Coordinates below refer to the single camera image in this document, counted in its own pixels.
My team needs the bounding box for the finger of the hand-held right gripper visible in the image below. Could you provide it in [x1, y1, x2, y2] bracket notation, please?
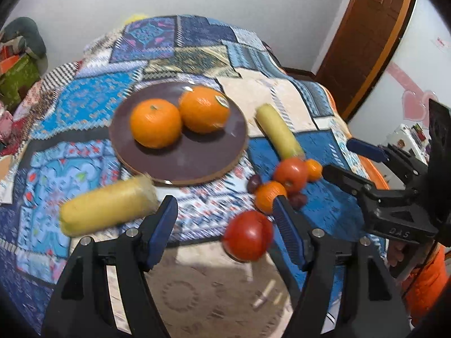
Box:
[322, 164, 439, 245]
[346, 138, 429, 184]

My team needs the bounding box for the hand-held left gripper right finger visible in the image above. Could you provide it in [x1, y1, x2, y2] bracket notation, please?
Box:
[272, 196, 411, 338]

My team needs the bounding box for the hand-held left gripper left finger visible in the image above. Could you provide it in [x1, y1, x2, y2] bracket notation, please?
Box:
[41, 194, 179, 338]

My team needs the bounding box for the small mandarin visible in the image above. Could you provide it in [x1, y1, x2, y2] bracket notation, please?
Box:
[305, 158, 324, 183]

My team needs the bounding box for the large mandarin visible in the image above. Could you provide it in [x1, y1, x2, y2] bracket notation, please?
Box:
[254, 181, 288, 215]

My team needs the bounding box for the red tomato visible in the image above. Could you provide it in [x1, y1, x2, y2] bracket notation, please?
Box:
[222, 210, 275, 263]
[274, 158, 309, 192]

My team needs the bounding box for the yellow corn cob rough end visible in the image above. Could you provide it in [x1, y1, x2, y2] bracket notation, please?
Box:
[59, 173, 159, 237]

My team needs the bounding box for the round brown plate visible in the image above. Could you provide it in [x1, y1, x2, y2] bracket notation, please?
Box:
[108, 81, 249, 187]

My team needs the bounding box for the person's right hand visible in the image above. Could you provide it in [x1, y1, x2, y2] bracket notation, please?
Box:
[387, 241, 406, 269]

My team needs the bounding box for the orange bed sheet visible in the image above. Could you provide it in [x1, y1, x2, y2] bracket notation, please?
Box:
[326, 90, 390, 191]

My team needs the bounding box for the white storage box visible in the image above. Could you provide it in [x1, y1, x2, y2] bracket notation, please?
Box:
[385, 123, 429, 161]

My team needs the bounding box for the orange with green stem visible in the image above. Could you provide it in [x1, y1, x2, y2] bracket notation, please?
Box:
[130, 99, 183, 149]

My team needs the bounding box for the brown wooden door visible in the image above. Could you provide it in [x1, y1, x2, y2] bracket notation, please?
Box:
[315, 0, 418, 121]

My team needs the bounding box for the orange with sticker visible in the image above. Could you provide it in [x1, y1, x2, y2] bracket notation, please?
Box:
[178, 85, 231, 134]

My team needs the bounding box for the blue patchwork blanket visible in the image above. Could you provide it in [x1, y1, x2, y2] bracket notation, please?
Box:
[0, 14, 388, 338]

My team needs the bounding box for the tan cardboard box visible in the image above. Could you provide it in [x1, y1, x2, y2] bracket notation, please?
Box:
[0, 155, 13, 181]

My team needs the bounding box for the red floral cloth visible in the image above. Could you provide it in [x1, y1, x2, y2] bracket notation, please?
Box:
[10, 81, 48, 148]

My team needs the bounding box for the pink toy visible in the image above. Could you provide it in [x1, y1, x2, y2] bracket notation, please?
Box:
[0, 108, 15, 142]

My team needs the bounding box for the green patterned box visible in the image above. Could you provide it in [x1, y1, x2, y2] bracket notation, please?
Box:
[0, 55, 40, 110]

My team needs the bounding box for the yellow plush item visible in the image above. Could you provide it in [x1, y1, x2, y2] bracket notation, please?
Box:
[123, 13, 149, 26]

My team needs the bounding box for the orange box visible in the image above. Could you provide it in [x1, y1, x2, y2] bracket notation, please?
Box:
[0, 47, 22, 74]

